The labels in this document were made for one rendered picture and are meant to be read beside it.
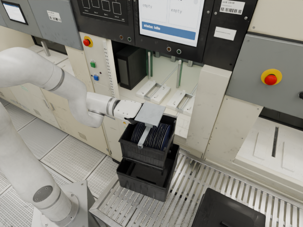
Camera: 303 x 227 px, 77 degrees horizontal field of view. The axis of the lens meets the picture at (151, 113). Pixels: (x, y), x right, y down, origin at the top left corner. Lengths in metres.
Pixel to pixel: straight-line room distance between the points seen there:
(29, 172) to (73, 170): 1.46
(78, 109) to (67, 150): 1.66
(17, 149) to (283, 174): 1.24
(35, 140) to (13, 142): 1.97
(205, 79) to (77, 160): 1.77
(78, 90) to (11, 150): 0.28
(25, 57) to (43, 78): 0.07
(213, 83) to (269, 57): 0.22
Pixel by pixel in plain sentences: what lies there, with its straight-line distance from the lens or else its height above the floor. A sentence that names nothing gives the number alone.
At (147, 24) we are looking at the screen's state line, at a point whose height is 1.52.
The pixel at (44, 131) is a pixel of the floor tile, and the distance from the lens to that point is 2.74.
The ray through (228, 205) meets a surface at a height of 0.86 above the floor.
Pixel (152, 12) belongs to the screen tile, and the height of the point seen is 1.57.
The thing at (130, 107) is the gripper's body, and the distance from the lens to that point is 0.82.
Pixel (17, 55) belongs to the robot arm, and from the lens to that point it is 0.64.
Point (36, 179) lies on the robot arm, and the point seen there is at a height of 1.19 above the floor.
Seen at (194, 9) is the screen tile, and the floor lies 1.61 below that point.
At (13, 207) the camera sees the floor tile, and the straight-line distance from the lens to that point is 2.31.
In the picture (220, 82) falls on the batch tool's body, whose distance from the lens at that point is 0.85.
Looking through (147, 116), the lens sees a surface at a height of 1.27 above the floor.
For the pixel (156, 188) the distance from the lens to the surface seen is 1.02.
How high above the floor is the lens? 1.83
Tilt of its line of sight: 44 degrees down
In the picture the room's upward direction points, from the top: straight up
